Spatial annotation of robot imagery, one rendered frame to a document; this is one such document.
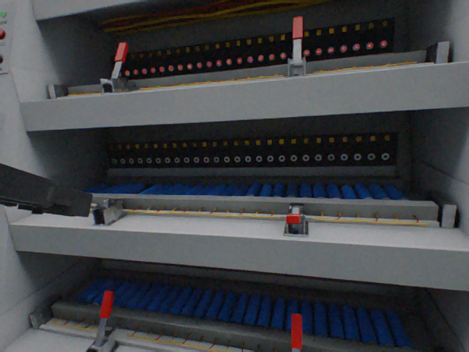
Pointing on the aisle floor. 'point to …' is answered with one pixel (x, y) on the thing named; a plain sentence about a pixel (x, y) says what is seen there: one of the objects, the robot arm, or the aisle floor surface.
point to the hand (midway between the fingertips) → (58, 200)
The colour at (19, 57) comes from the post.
